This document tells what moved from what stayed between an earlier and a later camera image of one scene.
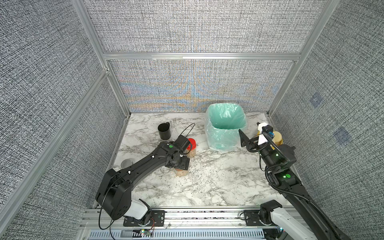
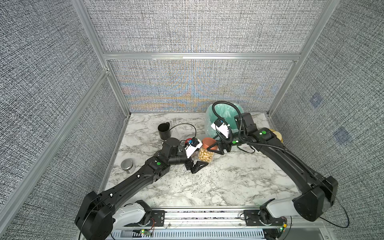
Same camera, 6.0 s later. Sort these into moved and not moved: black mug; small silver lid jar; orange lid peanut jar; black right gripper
Moved: orange lid peanut jar; black right gripper
Not moved: black mug; small silver lid jar
